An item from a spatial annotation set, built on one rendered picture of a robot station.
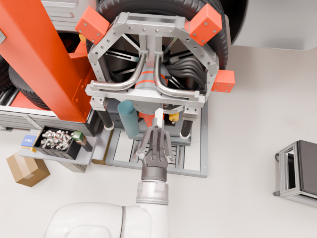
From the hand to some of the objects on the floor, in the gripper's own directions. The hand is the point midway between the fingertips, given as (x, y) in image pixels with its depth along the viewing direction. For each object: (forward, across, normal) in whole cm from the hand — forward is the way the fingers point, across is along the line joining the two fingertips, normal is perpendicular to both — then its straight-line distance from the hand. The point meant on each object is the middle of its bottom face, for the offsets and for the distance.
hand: (158, 119), depth 62 cm
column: (+1, +10, +115) cm, 115 cm away
